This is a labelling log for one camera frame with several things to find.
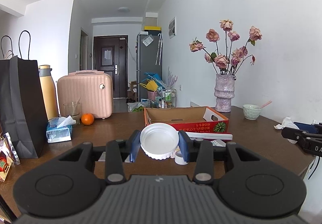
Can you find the yellow thermos bottle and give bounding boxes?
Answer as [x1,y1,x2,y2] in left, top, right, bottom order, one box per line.
[38,65,59,120]

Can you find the white lint brush red pad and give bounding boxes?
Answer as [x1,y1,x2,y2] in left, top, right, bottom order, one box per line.
[186,132,233,141]

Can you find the dried pink roses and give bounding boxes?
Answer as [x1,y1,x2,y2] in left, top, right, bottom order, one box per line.
[189,19,262,76]

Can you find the pale green bowl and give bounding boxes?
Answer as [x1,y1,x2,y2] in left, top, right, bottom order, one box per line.
[242,104,261,120]

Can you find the blue tissue pack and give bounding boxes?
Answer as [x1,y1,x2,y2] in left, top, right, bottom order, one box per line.
[46,116,76,144]

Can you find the black paper shopping bag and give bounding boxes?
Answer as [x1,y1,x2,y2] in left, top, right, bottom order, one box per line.
[0,30,49,159]

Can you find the purple ceramic vase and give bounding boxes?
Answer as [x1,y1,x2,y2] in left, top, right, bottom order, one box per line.
[214,74,235,113]

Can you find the pink small suitcase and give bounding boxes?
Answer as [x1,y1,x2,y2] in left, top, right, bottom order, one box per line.
[57,70,114,119]

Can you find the crumpled white tissue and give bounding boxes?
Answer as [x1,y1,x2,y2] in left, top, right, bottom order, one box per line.
[274,117,299,130]

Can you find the metal storage rack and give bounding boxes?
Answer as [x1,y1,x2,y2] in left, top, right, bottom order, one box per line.
[156,88,176,108]

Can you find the grey refrigerator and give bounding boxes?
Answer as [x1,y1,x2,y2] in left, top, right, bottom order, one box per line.
[136,34,162,101]

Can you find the red cardboard fruit box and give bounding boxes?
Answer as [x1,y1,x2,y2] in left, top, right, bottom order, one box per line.
[143,106,229,133]

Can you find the red snack packet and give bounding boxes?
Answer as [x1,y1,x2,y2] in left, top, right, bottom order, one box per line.
[0,132,20,182]

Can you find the dark brown entrance door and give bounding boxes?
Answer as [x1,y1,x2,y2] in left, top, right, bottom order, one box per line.
[93,35,128,99]

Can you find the clear drinking glass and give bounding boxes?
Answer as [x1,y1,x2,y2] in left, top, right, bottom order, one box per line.
[63,101,81,125]

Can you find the white tape roll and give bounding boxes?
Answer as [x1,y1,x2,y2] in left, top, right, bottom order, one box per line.
[174,150,188,166]

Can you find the pink spoon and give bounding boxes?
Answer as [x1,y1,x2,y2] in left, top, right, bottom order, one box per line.
[258,100,272,109]

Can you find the yellow watering can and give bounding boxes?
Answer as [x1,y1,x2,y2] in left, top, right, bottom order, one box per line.
[140,79,158,92]

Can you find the orange fruit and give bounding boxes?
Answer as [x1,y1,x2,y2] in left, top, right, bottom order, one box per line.
[81,113,94,125]

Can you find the white plastic jar lid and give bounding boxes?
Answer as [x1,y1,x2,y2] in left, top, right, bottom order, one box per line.
[140,123,179,160]

